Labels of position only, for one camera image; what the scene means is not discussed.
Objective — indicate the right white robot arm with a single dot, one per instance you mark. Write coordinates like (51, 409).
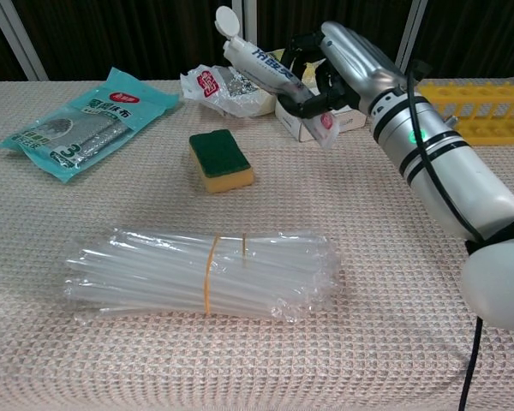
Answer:
(454, 171)

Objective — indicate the dark green curtain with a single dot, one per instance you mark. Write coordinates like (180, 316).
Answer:
(133, 34)

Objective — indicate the yellow test tube rack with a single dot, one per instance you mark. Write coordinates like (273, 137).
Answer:
(475, 92)

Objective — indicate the clear bag of sponges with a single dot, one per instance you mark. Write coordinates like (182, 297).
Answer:
(227, 94)

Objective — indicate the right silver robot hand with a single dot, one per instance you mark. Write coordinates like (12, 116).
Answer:
(360, 55)

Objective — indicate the clear bag of plastic tubes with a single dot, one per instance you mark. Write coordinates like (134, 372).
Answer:
(154, 274)

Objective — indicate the white cardboard box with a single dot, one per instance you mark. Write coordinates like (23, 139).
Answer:
(291, 126)

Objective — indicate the teal cleaning cloth package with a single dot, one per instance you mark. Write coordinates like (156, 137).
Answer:
(111, 111)

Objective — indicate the beige waffle tablecloth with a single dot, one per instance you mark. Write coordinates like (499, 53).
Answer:
(325, 278)

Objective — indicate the white toothpaste tube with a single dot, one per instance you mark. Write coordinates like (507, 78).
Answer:
(265, 64)

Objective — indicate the green yellow sponge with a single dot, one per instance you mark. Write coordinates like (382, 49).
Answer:
(218, 154)

